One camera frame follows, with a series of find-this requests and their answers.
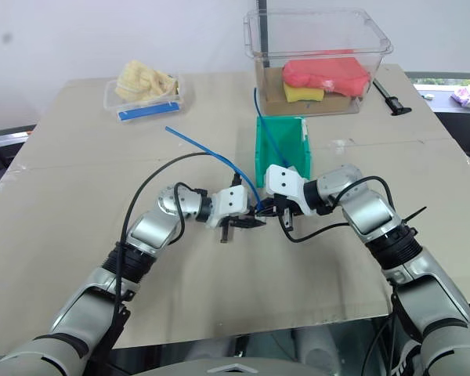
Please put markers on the grey robot torso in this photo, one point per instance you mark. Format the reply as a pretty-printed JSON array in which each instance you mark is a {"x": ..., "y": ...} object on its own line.
[{"x": 258, "y": 366}]

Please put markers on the black zip tie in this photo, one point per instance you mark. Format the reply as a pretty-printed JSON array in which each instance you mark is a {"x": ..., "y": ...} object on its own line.
[{"x": 414, "y": 215}]

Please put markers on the brown cardboard table cover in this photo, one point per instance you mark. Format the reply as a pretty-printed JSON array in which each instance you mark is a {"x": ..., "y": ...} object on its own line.
[{"x": 82, "y": 176}]

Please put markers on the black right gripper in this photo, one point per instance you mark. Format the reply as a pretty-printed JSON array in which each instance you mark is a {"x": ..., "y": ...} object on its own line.
[{"x": 286, "y": 213}]

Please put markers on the black vertical pole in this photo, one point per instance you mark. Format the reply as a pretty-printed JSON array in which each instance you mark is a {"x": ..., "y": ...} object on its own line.
[{"x": 263, "y": 23}]

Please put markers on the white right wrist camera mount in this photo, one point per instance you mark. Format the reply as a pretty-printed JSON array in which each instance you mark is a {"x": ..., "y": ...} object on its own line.
[{"x": 284, "y": 182}]

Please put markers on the green plastic bin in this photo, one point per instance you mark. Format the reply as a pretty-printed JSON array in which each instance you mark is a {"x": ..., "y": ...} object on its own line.
[{"x": 293, "y": 141}]

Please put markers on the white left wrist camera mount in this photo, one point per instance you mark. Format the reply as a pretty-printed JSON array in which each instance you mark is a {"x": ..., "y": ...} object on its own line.
[{"x": 231, "y": 200}]

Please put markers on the large clear plastic container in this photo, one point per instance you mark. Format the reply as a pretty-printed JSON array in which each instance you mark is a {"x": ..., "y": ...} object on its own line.
[{"x": 317, "y": 35}]

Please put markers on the yellow sponge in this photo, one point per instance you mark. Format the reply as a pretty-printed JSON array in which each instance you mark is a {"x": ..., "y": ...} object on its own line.
[{"x": 303, "y": 94}]

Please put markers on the blue tape label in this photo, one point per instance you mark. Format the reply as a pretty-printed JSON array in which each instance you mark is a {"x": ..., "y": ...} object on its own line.
[{"x": 149, "y": 111}]

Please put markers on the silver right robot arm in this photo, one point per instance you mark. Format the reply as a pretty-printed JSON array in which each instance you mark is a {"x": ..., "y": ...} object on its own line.
[{"x": 368, "y": 207}]

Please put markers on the black caliper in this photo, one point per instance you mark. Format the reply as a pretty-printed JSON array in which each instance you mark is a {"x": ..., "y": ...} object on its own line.
[{"x": 393, "y": 103}]

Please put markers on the pale yellow crumpled material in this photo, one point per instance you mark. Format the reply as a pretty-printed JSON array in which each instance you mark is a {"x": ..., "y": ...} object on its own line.
[{"x": 145, "y": 80}]

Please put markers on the small clear plastic container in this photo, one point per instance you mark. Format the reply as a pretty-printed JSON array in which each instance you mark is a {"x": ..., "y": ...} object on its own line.
[{"x": 149, "y": 103}]

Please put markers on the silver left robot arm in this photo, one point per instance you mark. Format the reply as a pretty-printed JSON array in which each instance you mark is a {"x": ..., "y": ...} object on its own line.
[{"x": 152, "y": 231}]

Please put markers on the small white object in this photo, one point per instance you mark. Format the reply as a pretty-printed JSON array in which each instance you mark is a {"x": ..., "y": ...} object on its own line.
[{"x": 428, "y": 96}]

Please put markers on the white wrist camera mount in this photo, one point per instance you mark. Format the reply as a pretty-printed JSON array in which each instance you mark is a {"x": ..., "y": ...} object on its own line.
[
  {"x": 231, "y": 200},
  {"x": 284, "y": 182}
]

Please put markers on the dark side table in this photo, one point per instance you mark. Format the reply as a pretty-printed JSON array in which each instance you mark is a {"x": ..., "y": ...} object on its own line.
[{"x": 462, "y": 125}]

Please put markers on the red sponge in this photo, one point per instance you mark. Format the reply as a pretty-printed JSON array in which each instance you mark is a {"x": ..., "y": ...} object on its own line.
[{"x": 329, "y": 74}]

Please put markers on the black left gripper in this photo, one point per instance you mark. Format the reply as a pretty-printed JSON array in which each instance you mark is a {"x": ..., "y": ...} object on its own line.
[{"x": 224, "y": 233}]

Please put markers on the purple white crumpled object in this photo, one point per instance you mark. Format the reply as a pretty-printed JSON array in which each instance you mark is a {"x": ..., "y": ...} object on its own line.
[{"x": 466, "y": 98}]

